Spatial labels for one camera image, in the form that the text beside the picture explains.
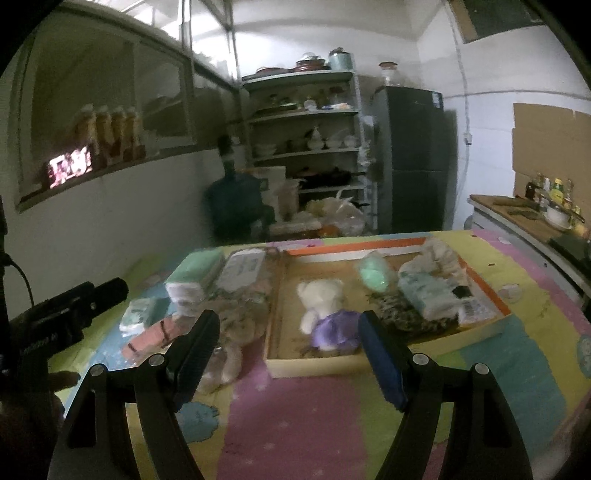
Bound pink cloth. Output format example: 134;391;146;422
121;314;196;365

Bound mint patterned tissue pack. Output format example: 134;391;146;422
398;272;497;328

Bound white teddy bear purple dress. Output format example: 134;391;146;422
297;279;361;356

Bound white floral cloth roll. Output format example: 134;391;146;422
399;237;469;286

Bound green cloth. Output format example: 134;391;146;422
358;251;398;294

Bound beige plush toy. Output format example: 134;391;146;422
197;298;270;395

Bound small mint tissue packet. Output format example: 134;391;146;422
119;298;157;336

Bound leopard print cloth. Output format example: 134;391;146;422
367;292;458;338

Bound orange rimmed cardboard tray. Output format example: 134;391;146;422
263;236;510;378

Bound colourful cartoon play mat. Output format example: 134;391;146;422
48;229;591;480

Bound wooden kitchen counter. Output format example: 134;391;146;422
468;194;590;307

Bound floral tissue pack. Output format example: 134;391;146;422
215;248;266;293

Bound white bowl on counter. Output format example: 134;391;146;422
544;206;572;231

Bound blue water jug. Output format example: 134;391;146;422
204;134;274;245

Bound yellow green bottle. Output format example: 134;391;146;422
549;178;565;206

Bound white plastic bag on floor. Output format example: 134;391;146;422
305;189;367;237

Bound dark grey refrigerator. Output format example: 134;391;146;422
372;86;450;234

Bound white metal shelf rack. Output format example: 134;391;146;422
242;67;374;236

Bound cardboard sheet on wall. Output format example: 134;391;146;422
512;103;591;217

